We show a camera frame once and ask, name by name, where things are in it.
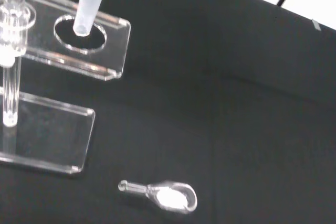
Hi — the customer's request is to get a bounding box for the clear acrylic funnel stand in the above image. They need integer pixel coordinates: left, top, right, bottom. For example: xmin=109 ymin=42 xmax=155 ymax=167
xmin=0 ymin=0 xmax=131 ymax=174

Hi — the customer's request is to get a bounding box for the black cloth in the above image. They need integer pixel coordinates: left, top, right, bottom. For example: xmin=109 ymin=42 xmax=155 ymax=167
xmin=0 ymin=0 xmax=336 ymax=224

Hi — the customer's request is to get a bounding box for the glass weighing funnel with powder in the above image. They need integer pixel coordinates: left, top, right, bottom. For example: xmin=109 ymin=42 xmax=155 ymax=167
xmin=118 ymin=179 xmax=198 ymax=213

